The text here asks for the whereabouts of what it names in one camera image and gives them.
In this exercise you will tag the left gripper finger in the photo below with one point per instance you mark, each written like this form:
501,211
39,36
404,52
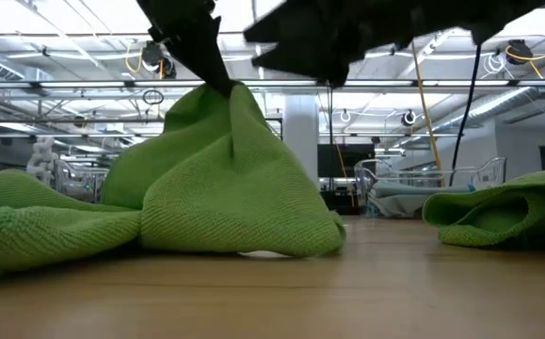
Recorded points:
206,56

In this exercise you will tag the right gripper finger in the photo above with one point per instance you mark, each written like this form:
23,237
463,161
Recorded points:
319,56
291,23

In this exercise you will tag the green microfiber towel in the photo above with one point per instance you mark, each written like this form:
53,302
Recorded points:
488,212
229,188
41,226

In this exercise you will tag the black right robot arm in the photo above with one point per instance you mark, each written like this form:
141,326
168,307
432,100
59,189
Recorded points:
465,14

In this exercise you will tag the white pillar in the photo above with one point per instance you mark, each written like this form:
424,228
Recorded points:
300,141

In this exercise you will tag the black monitor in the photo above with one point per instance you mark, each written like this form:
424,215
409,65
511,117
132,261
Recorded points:
347,160

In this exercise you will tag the brown ceiling pipe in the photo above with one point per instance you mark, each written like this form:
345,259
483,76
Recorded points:
65,120

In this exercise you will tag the clear plastic bin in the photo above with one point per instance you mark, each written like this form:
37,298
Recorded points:
488,172
79,181

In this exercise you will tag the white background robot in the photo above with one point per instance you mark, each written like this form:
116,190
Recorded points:
41,160

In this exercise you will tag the silver ceiling rail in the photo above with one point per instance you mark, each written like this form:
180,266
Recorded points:
88,85

